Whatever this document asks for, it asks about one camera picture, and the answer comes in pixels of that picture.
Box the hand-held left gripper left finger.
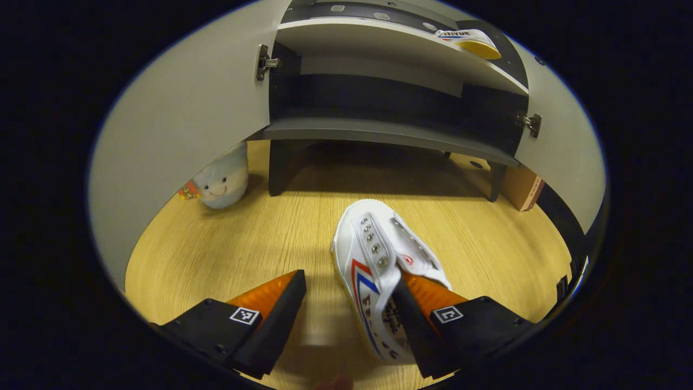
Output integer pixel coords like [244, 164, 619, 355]
[151, 269, 308, 380]

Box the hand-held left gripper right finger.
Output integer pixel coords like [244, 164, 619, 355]
[391, 271, 537, 380]

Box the white canvas shoe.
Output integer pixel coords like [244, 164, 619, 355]
[331, 199, 453, 365]
[435, 28, 502, 60]

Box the metal cabinet door hinge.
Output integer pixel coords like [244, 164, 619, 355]
[516, 113, 542, 138]
[256, 44, 280, 82]

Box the white plush toy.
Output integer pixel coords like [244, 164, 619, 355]
[178, 142, 250, 210]

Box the white and orange book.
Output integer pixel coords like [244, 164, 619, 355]
[501, 165, 546, 212]

